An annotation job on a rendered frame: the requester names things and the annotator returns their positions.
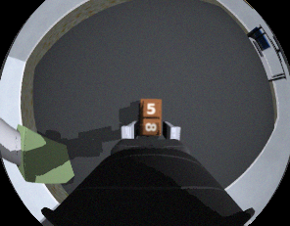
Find brown number cube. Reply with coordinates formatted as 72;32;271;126
142;118;160;135
143;101;160;117

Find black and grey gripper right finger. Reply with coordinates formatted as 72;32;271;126
163;121;180;140

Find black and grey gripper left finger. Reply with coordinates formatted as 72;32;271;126
121;121;138;139

